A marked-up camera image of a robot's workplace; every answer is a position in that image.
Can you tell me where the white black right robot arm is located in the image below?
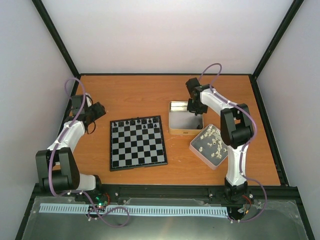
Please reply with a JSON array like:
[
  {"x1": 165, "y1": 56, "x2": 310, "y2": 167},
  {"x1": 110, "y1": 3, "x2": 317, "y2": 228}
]
[{"x1": 185, "y1": 78, "x2": 257, "y2": 202}]

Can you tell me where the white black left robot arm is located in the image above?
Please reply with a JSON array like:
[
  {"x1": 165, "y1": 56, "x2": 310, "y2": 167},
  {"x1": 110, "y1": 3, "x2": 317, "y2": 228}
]
[{"x1": 35, "y1": 93, "x2": 106, "y2": 202}]

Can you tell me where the black white chess board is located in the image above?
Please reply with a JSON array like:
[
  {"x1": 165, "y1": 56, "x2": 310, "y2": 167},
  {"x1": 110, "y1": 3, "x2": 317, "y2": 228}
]
[{"x1": 109, "y1": 115, "x2": 168, "y2": 172}]

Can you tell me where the gold metal tin box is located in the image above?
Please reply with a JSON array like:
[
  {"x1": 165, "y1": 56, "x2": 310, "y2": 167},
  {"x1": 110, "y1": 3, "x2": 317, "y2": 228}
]
[{"x1": 168, "y1": 101, "x2": 204, "y2": 135}]

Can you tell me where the silver tin lid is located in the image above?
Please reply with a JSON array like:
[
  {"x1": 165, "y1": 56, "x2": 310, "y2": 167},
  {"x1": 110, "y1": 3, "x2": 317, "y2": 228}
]
[{"x1": 189, "y1": 124, "x2": 228, "y2": 170}]

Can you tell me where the purple cable loop bottom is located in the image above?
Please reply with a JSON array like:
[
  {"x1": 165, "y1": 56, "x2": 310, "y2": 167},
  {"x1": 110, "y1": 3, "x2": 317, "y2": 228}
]
[{"x1": 84, "y1": 192, "x2": 131, "y2": 228}]

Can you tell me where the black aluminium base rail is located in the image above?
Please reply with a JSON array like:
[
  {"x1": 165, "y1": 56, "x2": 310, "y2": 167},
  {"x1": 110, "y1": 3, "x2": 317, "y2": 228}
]
[{"x1": 31, "y1": 183, "x2": 302, "y2": 207}]

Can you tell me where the light blue cable duct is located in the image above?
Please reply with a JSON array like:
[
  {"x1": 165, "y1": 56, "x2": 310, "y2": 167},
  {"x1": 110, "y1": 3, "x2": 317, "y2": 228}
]
[{"x1": 39, "y1": 203, "x2": 228, "y2": 218}]

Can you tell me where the black frame post left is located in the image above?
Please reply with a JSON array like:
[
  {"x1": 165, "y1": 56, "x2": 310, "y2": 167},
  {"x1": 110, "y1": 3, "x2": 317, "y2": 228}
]
[{"x1": 32, "y1": 0, "x2": 80, "y2": 77}]

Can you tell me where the black frame post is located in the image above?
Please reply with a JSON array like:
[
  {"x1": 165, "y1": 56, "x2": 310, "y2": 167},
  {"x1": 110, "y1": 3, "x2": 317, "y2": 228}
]
[
  {"x1": 251, "y1": 0, "x2": 306, "y2": 79},
  {"x1": 32, "y1": 0, "x2": 80, "y2": 77}
]

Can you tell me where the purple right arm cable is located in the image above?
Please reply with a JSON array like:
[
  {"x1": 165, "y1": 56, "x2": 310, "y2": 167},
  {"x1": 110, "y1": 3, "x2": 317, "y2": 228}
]
[{"x1": 198, "y1": 62, "x2": 268, "y2": 201}]

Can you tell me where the black frame post right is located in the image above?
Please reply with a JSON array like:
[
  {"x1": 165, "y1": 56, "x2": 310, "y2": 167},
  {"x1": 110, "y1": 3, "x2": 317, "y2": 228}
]
[{"x1": 251, "y1": 0, "x2": 306, "y2": 79}]

